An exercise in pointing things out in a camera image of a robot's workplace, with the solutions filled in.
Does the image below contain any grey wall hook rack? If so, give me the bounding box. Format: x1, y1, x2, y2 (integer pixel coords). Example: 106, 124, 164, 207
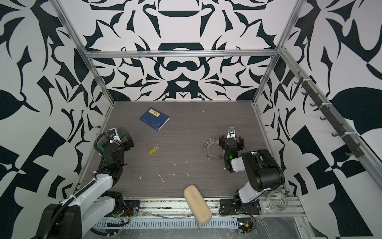
295, 74, 365, 158

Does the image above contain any blue book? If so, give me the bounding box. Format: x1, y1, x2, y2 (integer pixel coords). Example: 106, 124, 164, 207
139, 107, 170, 131

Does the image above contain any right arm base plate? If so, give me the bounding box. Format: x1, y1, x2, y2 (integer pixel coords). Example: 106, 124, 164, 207
219, 199, 261, 216

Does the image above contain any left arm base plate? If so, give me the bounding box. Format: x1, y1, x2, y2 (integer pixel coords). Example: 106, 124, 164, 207
111, 200, 140, 218

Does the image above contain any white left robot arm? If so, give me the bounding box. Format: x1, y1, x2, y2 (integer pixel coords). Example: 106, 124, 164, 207
35, 127, 134, 239

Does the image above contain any yellow key tag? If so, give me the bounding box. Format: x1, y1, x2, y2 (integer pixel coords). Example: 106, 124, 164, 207
149, 148, 157, 155

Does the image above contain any clear tape roll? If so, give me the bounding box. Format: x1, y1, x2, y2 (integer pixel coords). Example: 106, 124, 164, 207
266, 190, 288, 213

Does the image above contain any white slotted cable duct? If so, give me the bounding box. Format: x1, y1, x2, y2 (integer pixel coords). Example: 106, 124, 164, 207
93, 218, 239, 230

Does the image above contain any metal ring with keyrings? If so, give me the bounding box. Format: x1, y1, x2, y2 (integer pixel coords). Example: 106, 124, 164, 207
203, 136, 224, 160

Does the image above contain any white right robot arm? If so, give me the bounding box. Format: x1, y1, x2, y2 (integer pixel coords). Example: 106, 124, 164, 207
219, 127, 285, 210

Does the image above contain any green flat case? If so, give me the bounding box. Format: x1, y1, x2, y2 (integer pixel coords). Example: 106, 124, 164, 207
96, 127, 128, 151

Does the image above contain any small circuit board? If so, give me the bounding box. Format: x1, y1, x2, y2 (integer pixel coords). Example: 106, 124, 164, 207
238, 217, 257, 234

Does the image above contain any beige glasses case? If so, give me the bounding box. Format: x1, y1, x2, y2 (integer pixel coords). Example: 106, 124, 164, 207
184, 185, 212, 226

